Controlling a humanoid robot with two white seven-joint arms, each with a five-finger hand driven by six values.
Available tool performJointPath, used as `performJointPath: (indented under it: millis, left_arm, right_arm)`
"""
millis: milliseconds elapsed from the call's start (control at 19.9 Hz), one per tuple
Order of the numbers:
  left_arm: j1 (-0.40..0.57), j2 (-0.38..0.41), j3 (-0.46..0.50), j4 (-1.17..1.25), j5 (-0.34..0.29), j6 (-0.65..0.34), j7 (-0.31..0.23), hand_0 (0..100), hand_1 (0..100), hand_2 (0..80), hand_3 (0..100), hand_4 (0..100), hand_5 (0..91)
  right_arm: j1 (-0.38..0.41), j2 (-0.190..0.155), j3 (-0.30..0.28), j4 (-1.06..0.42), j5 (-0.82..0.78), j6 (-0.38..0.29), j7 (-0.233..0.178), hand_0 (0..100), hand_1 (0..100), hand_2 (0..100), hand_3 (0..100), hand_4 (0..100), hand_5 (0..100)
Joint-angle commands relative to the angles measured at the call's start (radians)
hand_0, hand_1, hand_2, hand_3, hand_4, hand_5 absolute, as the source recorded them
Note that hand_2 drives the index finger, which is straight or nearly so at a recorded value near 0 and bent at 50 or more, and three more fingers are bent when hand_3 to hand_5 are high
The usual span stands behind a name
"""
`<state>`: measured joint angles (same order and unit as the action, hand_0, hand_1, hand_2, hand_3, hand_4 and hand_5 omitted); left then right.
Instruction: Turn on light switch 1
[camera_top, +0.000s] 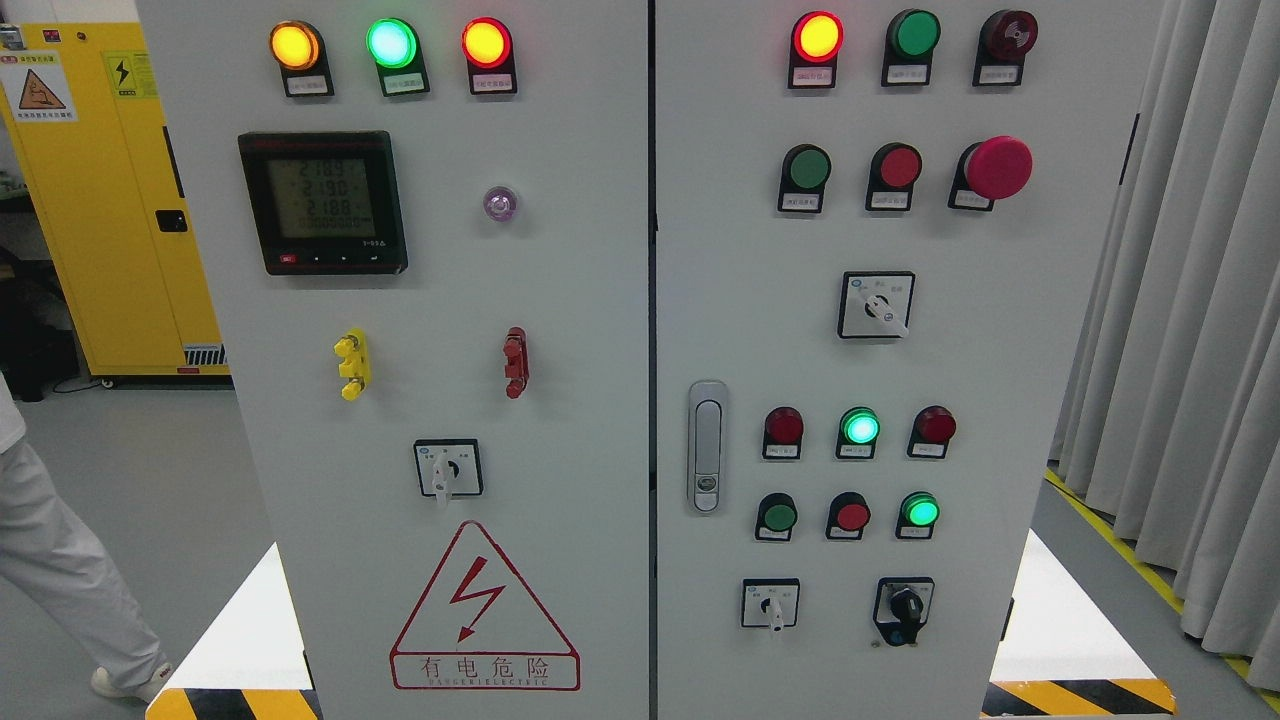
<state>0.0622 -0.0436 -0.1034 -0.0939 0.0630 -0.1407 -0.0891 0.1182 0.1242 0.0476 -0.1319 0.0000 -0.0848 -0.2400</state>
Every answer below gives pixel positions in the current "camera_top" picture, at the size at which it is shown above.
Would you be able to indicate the white rotary light switch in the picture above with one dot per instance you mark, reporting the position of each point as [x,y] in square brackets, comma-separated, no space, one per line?
[449,469]

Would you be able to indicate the grey electrical control cabinet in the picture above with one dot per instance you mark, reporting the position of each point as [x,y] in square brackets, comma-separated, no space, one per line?
[645,145]

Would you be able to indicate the red terminal connector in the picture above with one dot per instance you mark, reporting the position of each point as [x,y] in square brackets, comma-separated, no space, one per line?
[517,367]

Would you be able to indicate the dark red indicator left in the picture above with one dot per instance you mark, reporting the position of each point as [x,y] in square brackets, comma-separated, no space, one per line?
[783,431]

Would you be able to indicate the dark red indicator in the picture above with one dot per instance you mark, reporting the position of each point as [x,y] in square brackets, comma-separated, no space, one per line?
[931,433]
[783,431]

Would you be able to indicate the small clear lamp bulb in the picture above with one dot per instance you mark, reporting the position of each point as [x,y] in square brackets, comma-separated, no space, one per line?
[500,204]

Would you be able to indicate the green lit indicator middle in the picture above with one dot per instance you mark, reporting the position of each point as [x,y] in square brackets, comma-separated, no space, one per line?
[857,434]

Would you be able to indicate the green lit indicator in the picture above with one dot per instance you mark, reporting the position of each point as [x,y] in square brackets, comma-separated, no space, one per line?
[395,48]
[857,434]

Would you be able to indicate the white rotary selector upper right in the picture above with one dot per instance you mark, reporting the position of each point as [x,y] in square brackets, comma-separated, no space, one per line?
[875,305]

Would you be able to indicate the white rotary selector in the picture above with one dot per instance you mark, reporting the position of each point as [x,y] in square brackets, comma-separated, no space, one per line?
[769,603]
[875,305]

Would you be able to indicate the green push button upper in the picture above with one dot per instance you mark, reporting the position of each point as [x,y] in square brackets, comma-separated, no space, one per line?
[805,170]

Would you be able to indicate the red push button lower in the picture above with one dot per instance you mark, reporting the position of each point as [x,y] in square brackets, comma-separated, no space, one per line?
[848,516]

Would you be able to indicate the red push button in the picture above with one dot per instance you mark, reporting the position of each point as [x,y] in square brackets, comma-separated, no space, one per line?
[848,516]
[893,172]

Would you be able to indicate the white rotary selector lower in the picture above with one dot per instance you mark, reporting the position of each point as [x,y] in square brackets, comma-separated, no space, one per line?
[769,603]

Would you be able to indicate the yellow terminal connector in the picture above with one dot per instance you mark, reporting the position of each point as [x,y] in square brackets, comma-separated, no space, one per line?
[354,365]

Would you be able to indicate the dark red indicator right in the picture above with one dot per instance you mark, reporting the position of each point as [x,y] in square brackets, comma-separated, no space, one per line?
[931,433]

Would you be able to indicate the red electric danger sticker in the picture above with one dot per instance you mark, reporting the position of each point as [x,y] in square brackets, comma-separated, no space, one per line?
[477,626]

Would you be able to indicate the green lit push button lower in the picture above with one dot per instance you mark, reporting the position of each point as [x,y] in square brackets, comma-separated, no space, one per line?
[918,515]

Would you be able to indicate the red push button upper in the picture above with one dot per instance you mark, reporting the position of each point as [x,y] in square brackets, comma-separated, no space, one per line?
[893,172]

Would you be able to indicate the red-orange indicator left door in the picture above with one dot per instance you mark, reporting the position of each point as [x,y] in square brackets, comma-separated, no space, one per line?
[490,56]

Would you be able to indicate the red-orange indicator door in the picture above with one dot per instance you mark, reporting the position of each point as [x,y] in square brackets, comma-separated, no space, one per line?
[490,56]
[816,40]

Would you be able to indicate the black digital power meter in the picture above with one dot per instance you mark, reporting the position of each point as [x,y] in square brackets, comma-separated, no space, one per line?
[325,203]

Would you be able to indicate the red-orange indicator right door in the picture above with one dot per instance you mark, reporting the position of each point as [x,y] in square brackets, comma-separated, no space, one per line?
[816,40]

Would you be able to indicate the green lit indicator top left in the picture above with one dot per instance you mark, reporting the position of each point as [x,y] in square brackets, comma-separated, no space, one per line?
[395,48]

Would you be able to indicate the red emergency stop mushroom button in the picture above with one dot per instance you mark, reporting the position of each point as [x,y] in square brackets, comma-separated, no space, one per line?
[988,171]

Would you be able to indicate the green indicator top right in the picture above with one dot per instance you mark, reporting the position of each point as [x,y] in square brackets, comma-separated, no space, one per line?
[910,40]

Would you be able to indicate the amber indicator light top left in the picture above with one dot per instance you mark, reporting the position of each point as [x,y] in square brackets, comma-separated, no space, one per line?
[300,53]

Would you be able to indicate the dark red buzzer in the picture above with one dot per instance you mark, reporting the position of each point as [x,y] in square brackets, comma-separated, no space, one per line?
[1004,42]

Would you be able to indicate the grey curtain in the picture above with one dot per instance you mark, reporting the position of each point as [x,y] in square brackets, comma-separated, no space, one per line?
[1171,419]

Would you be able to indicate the yellow safety storage cabinet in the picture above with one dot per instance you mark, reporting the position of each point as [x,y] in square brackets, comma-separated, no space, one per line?
[81,103]

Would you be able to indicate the person in white clothes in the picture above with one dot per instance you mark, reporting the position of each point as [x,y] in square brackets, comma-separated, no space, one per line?
[53,557]

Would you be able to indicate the grey cabinet door handle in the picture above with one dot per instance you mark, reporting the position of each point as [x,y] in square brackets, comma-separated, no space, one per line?
[706,403]

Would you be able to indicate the black knob selector switch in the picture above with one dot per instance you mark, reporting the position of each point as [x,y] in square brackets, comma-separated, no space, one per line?
[902,608]

